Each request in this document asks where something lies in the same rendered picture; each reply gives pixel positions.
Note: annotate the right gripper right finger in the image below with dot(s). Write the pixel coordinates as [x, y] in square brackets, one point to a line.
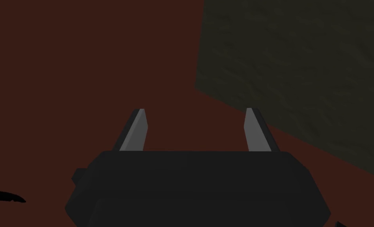
[258, 134]

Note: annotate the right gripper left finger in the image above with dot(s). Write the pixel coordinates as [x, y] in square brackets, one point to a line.
[134, 132]

